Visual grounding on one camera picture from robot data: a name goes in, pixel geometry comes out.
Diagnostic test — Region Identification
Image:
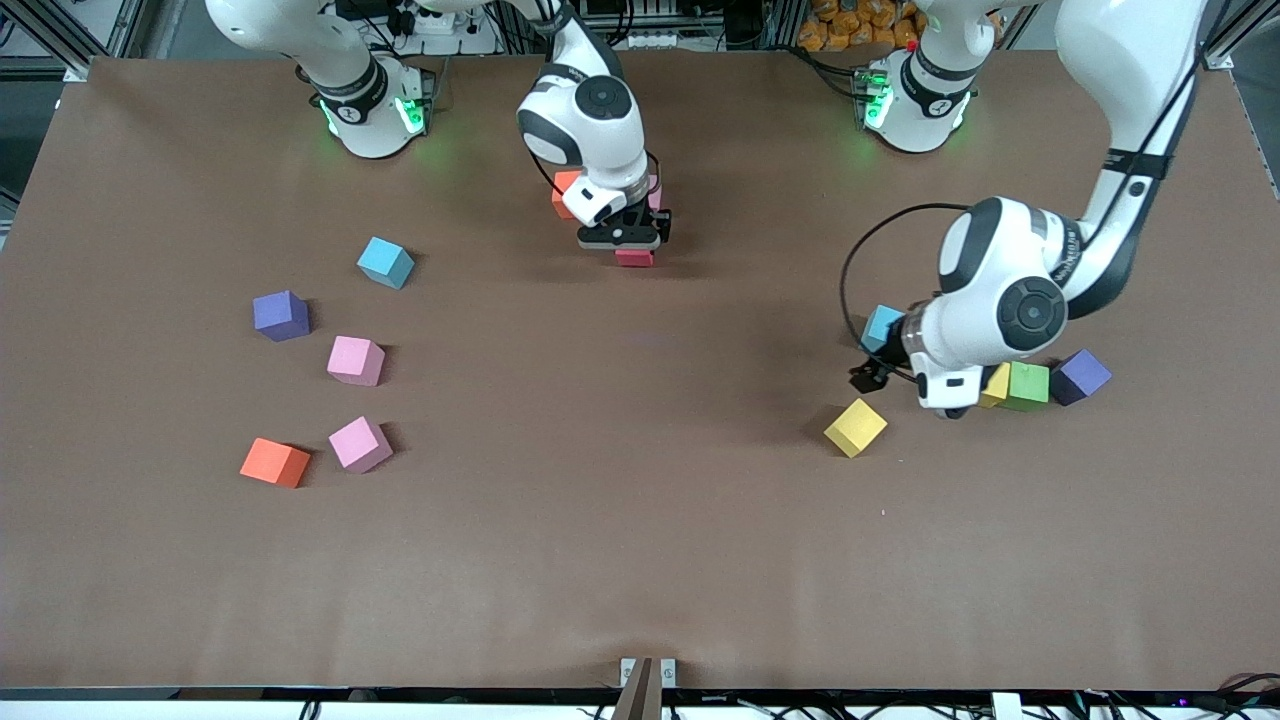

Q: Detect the aluminium frame profile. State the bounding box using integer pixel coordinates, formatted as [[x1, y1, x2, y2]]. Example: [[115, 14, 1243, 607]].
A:
[[1200, 0, 1280, 71], [0, 0, 151, 83]]

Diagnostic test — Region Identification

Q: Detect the paper table cover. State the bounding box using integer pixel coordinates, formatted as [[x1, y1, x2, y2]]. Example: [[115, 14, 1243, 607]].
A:
[[0, 50, 1280, 691]]

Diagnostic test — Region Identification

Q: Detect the light blue foam cube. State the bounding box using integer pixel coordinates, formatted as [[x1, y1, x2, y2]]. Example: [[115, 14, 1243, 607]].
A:
[[356, 236, 416, 291], [860, 304, 907, 355]]

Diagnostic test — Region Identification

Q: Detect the metal mounting bracket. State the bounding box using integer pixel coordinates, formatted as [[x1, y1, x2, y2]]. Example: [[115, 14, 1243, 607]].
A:
[[619, 656, 678, 720]]

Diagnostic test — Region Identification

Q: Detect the purple foam cube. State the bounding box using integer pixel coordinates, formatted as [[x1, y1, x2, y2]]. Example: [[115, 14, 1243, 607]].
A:
[[252, 290, 312, 343], [1050, 348, 1114, 407]]

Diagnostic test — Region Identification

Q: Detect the black base cable bundle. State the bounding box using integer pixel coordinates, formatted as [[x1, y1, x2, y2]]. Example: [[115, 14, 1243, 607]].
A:
[[790, 45, 866, 99]]

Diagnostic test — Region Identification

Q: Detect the green foam cube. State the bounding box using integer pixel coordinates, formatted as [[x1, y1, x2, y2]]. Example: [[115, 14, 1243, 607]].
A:
[[1000, 361, 1052, 413]]

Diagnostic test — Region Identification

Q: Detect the pile of orange objects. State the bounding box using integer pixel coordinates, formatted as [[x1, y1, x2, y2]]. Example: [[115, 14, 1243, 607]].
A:
[[797, 0, 926, 53]]

